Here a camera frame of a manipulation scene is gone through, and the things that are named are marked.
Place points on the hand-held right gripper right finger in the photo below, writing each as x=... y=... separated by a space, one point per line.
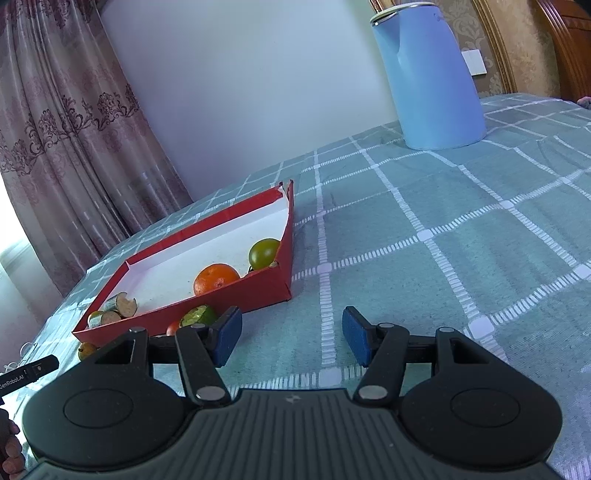
x=355 y=337

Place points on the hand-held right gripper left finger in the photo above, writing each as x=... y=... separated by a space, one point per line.
x=228 y=334

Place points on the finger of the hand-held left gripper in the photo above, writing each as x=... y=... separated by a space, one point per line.
x=45 y=363

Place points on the green cucumber piece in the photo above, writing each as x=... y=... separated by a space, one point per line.
x=201 y=314

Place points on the red cardboard box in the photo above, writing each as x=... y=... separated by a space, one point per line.
x=258 y=288

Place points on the orange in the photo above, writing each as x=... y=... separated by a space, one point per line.
x=214 y=279

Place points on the large green tomato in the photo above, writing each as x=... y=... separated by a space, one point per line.
x=94 y=319

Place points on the dark sugarcane piece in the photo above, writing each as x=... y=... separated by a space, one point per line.
x=122 y=304
x=111 y=318

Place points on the small green tomato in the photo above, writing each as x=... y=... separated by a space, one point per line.
x=264 y=253

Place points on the person's left hand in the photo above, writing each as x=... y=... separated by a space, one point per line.
x=14 y=461

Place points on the clear eyeglasses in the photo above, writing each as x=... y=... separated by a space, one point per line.
x=27 y=346

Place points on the brown longan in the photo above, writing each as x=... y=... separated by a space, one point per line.
x=87 y=350

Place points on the red cherry tomato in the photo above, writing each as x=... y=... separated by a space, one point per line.
x=173 y=328

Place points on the white sheer curtain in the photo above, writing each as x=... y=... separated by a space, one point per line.
x=18 y=277

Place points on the pink patterned curtain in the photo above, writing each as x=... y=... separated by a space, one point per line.
x=69 y=115

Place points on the blue electric kettle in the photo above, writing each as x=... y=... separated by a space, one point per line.
x=429 y=83

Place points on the brown wooden furniture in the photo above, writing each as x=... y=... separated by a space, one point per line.
x=572 y=46

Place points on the white wall socket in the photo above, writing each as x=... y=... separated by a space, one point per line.
x=474 y=62

